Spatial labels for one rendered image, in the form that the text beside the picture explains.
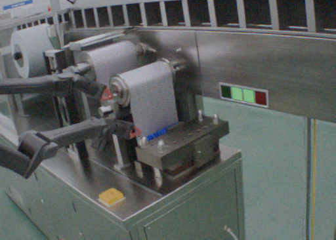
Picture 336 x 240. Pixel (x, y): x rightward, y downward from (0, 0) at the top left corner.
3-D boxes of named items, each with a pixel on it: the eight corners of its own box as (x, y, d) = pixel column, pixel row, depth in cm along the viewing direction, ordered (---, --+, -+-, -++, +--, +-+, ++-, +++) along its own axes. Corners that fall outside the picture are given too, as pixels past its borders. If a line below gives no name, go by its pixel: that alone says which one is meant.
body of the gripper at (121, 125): (130, 140, 156) (116, 137, 151) (116, 134, 164) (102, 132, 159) (134, 124, 156) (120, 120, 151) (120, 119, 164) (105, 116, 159)
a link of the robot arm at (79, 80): (71, 89, 145) (79, 77, 144) (65, 81, 149) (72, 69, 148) (84, 95, 150) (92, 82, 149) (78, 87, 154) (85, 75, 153)
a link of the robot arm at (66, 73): (58, 98, 145) (59, 78, 140) (49, 84, 152) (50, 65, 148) (86, 94, 151) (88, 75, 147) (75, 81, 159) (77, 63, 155)
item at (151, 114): (137, 143, 166) (130, 103, 160) (178, 124, 180) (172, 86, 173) (138, 144, 166) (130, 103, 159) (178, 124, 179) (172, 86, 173)
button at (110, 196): (99, 199, 149) (98, 194, 148) (113, 192, 153) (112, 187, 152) (109, 205, 144) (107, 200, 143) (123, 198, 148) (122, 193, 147)
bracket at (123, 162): (113, 167, 174) (99, 103, 164) (125, 162, 178) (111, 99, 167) (119, 170, 170) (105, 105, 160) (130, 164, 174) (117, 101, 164)
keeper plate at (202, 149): (194, 166, 162) (191, 143, 158) (210, 157, 168) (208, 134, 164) (198, 168, 160) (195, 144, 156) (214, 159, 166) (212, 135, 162)
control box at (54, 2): (48, 13, 194) (45, -5, 190) (60, 10, 196) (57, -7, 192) (48, 14, 188) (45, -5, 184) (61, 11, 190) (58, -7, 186)
